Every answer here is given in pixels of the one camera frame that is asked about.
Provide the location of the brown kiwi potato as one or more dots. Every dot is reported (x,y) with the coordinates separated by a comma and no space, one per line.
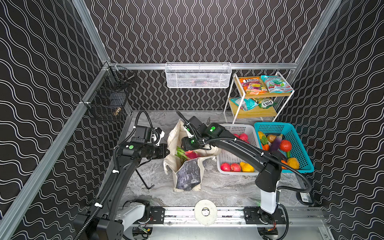
(271,138)

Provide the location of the white wire wall basket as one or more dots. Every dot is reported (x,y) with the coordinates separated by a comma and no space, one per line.
(198,75)

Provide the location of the teal white snack bag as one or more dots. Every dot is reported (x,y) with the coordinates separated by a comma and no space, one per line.
(245,105)

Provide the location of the green pink snack bag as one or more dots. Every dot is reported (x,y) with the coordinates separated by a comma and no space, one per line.
(276,84)

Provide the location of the red apple front middle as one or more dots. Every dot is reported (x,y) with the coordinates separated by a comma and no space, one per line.
(235,167)

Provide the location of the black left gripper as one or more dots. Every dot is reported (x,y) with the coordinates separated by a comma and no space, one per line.
(163,151)

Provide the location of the green candy bag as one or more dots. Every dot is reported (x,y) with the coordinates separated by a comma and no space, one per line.
(265,103)

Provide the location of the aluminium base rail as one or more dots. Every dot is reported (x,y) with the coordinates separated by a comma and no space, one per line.
(232,223)

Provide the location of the pink dragon fruit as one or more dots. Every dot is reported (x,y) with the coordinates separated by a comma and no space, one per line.
(186,155)

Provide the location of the red tomato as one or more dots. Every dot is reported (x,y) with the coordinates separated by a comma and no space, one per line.
(285,146)

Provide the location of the black wire wall basket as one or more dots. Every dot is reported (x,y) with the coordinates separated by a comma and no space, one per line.
(108,102)

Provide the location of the purple eggplant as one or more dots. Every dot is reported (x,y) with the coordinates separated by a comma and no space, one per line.
(276,143)

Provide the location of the yellow corn cob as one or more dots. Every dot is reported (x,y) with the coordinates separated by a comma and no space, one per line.
(261,135)

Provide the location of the white wooden two-tier shelf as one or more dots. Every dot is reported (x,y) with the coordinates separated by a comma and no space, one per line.
(251,98)

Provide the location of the red apple front left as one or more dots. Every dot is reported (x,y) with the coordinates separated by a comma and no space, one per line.
(225,167)

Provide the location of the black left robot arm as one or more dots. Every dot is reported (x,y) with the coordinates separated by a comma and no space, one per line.
(100,223)

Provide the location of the cream canvas grocery bag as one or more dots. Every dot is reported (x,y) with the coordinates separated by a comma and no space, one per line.
(187,167)

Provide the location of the teal plastic vegetable basket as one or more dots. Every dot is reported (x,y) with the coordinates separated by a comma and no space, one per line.
(290,134)

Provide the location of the orange snack bag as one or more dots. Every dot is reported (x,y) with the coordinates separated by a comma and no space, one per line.
(253,85)

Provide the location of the yellow potato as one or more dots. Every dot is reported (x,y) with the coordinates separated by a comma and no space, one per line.
(293,163)

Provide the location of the orange carrot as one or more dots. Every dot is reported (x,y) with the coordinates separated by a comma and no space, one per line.
(265,143)

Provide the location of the yellow mango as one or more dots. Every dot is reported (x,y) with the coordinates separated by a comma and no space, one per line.
(247,168)

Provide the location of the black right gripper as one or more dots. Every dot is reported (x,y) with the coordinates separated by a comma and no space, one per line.
(185,143)

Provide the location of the black hex key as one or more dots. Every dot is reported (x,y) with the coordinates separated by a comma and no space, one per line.
(143,181)

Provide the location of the white plastic fruit basket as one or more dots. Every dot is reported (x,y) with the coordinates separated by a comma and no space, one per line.
(226,157)

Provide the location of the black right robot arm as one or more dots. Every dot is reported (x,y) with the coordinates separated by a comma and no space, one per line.
(268,164)

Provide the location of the white round disc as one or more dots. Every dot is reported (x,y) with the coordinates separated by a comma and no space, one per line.
(205,212)

